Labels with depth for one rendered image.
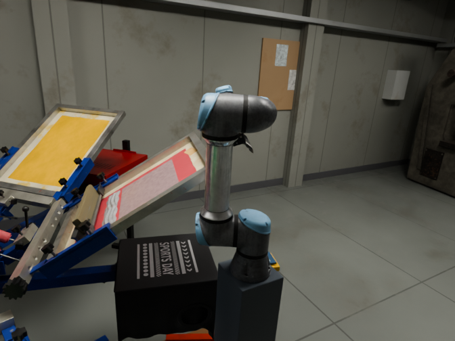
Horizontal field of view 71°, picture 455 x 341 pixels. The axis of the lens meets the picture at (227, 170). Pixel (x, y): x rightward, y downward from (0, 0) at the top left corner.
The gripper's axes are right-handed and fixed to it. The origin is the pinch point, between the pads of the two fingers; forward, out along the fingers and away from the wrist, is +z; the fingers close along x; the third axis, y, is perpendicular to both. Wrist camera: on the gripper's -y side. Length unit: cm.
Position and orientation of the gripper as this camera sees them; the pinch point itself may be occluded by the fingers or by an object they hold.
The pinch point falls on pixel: (238, 157)
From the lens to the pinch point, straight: 157.9
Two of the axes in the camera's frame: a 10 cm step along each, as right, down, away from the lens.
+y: 2.5, 3.3, -9.1
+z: 2.3, 8.9, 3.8
